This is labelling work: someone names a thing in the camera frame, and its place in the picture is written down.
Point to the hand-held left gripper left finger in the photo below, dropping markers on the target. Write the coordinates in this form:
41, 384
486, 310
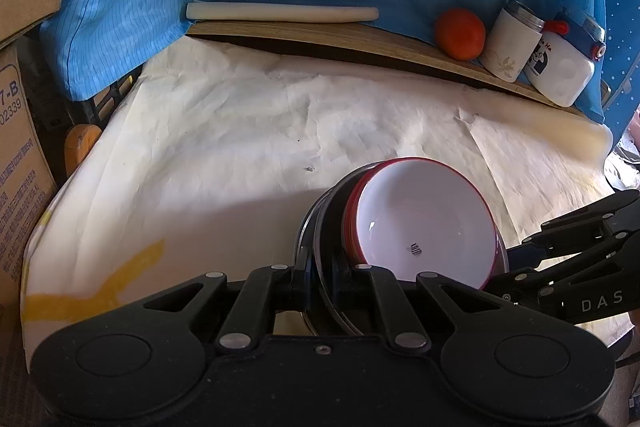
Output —
277, 289

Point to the orange fruit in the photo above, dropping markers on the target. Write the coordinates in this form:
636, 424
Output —
460, 34

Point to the cream table cloth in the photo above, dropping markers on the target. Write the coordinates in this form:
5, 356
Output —
225, 132

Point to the white water bottle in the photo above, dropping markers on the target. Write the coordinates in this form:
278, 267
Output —
562, 67

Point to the white red-rimmed bowl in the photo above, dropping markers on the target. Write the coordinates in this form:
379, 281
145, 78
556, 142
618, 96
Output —
430, 217
350, 227

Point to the wooden shelf board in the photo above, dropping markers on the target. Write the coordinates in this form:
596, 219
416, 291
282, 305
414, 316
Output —
350, 42

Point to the large blue-printed cardboard box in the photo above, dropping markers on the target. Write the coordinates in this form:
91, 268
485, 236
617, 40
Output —
20, 167

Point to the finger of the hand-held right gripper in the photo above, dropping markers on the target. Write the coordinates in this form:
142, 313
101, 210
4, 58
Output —
540, 279
575, 227

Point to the white rolling pin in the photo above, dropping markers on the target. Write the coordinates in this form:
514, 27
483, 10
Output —
280, 12

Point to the blue white-dotted cloth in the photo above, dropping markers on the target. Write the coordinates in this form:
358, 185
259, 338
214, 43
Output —
622, 7

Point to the orange round object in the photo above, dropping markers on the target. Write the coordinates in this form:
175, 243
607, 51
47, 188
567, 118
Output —
82, 149

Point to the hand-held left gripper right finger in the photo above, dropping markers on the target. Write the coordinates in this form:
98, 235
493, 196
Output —
372, 289

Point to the white thermos cup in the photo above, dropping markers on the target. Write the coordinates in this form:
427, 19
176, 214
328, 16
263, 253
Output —
510, 42

